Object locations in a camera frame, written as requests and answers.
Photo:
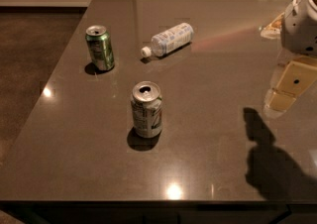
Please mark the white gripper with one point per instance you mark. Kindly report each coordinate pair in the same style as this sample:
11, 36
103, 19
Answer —
299, 26

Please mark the clear plastic bottle blue label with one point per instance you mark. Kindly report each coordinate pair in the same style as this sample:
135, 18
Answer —
168, 41

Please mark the white green soda can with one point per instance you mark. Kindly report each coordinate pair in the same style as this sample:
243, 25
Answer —
146, 103

